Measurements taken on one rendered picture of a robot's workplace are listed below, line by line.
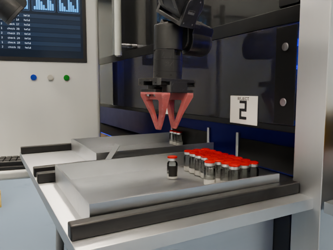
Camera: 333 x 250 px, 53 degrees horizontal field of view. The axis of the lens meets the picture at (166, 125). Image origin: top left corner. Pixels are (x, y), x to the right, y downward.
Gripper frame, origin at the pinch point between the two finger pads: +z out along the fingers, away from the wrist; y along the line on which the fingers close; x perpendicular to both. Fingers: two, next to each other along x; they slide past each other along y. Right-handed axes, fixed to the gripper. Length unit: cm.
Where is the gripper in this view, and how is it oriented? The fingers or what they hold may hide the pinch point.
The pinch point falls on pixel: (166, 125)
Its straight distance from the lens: 67.0
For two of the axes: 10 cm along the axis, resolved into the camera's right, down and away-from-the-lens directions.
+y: 7.3, -0.5, 6.8
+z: -0.2, 10.0, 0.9
